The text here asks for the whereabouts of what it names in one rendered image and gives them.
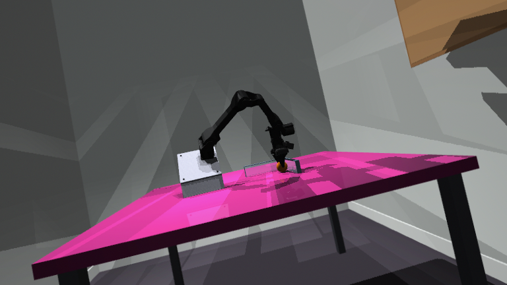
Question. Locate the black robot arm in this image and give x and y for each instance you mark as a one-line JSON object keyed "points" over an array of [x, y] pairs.
{"points": [[240, 101]]}

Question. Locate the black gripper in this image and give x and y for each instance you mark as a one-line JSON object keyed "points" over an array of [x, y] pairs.
{"points": [[278, 151]]}

